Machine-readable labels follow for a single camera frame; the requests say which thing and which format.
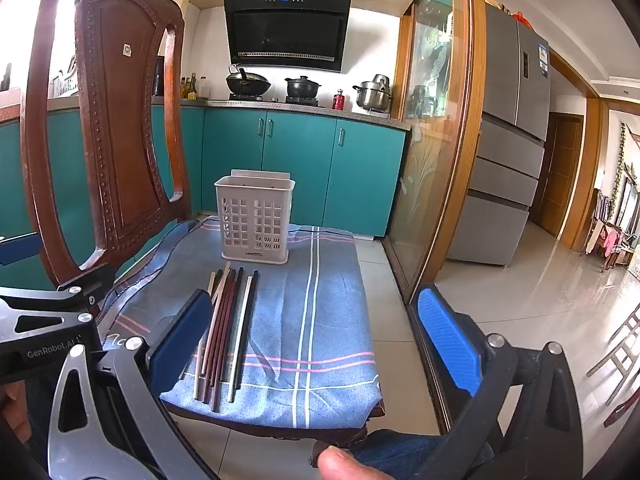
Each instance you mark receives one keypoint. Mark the person's left hand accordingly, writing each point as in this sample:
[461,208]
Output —
[12,410]

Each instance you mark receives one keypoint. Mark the row of condiment bottles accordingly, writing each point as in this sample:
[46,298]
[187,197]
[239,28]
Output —
[192,87]

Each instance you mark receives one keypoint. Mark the white dish rack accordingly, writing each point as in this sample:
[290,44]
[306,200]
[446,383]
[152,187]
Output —
[62,85]

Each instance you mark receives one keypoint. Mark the brown wooden door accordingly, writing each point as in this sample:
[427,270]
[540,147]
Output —
[562,170]

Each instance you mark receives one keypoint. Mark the person's right hand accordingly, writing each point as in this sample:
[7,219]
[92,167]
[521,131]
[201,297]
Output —
[339,466]

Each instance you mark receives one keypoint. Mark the kitchen window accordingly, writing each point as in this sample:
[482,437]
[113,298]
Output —
[12,40]

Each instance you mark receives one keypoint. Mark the red bag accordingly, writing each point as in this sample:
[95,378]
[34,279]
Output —
[522,20]

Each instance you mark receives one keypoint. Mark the carved brown wooden chair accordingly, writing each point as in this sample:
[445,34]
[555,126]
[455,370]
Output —
[120,110]

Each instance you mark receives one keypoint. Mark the black air fryer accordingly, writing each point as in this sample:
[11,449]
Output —
[158,77]

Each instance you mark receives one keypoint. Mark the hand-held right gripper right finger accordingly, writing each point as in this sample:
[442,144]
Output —
[447,345]

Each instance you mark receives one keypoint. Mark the teal lower kitchen cabinets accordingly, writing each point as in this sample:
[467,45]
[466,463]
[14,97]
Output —
[300,160]

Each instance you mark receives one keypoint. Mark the plain wooden chair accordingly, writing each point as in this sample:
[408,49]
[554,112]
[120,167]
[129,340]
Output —
[620,350]

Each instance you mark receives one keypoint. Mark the white plastic utensil basket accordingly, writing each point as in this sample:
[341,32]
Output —
[255,220]

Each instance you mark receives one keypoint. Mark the clothes drying rack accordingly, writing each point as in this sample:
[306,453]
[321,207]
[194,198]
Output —
[607,240]

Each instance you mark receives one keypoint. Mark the black gas stove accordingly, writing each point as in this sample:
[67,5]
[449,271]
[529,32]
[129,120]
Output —
[272,100]

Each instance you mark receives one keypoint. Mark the red bottle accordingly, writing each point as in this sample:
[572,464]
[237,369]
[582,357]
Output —
[339,101]

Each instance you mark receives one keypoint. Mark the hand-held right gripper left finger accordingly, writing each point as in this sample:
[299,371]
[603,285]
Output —
[182,340]

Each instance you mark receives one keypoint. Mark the stainless steel stock pot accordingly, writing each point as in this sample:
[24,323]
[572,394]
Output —
[372,95]

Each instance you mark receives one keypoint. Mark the green leaf garland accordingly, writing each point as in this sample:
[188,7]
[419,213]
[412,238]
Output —
[622,160]

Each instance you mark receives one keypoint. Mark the blue plaid cloth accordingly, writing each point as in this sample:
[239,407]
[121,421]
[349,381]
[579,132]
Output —
[310,335]

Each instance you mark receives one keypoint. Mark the black lidded cooking pot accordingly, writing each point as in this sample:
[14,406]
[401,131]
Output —
[302,89]

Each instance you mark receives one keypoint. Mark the silver refrigerator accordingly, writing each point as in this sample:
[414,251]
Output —
[505,85]

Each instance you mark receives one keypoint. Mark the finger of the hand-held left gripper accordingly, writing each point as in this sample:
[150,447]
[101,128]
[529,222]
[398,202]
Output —
[65,302]
[20,251]

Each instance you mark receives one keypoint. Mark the wood-framed glass sliding door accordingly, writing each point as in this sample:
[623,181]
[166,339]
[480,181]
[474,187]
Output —
[430,160]

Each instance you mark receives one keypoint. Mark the black range hood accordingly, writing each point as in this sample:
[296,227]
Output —
[285,30]

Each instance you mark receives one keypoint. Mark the black wok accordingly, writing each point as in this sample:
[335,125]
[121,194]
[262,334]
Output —
[247,84]

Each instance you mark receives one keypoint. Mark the row of mixed chopsticks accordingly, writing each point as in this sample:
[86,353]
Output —
[225,335]

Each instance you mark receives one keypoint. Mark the person's blue jeans leg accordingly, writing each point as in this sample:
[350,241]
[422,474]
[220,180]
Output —
[400,455]

